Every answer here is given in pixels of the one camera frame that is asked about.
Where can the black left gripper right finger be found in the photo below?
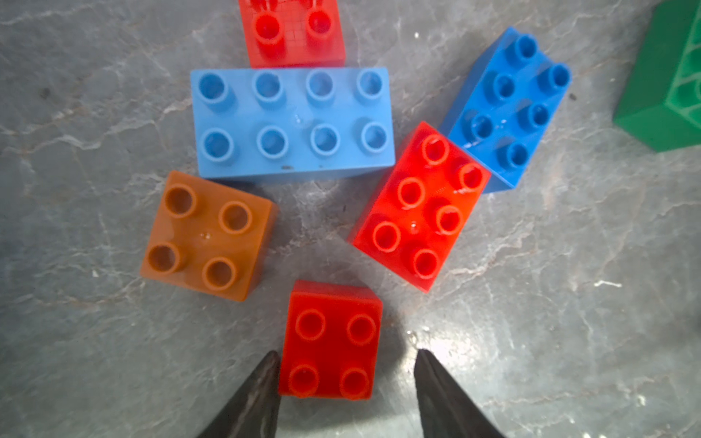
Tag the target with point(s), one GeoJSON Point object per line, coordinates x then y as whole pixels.
{"type": "Point", "coordinates": [445, 409]}

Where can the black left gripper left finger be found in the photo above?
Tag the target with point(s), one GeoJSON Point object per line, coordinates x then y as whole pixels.
{"type": "Point", "coordinates": [254, 408]}

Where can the small red lego brick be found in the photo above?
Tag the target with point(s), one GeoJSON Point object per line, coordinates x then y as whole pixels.
{"type": "Point", "coordinates": [331, 342]}
{"type": "Point", "coordinates": [293, 33]}

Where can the red lego brick long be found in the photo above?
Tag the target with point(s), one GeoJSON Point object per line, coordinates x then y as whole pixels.
{"type": "Point", "coordinates": [420, 207]}

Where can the brown lego brick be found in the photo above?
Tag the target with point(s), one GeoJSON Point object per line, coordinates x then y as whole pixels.
{"type": "Point", "coordinates": [209, 237]}

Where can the light blue long lego brick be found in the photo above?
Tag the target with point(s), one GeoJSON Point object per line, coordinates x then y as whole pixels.
{"type": "Point", "coordinates": [287, 125]}

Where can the green lego brick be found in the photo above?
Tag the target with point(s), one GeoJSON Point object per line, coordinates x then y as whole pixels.
{"type": "Point", "coordinates": [660, 105]}

